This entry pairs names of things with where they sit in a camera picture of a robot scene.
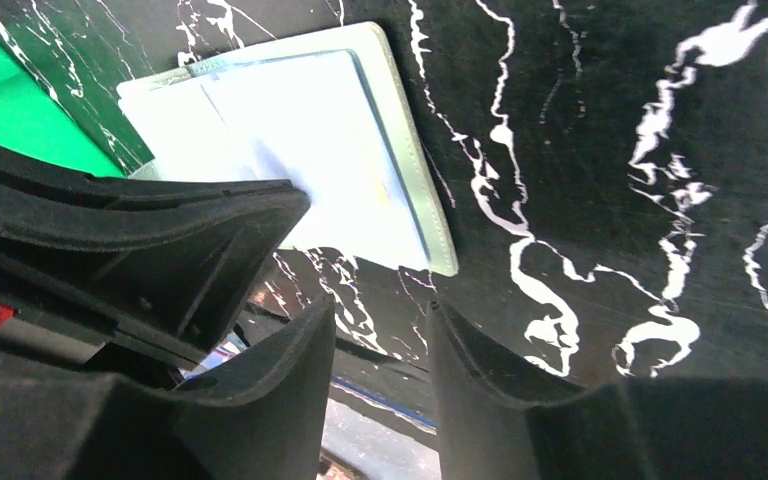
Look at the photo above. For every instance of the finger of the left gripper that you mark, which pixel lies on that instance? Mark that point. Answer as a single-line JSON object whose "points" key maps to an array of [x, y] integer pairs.
{"points": [[34, 177], [165, 279]]}

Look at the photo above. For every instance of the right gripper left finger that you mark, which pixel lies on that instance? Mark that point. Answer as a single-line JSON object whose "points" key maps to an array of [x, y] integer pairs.
{"points": [[259, 415]]}

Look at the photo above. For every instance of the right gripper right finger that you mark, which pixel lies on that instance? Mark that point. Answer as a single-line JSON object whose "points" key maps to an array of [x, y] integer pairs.
{"points": [[500, 417]]}

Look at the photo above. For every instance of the green plastic bin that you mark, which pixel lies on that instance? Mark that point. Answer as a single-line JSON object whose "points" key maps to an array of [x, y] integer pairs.
{"points": [[33, 124]]}

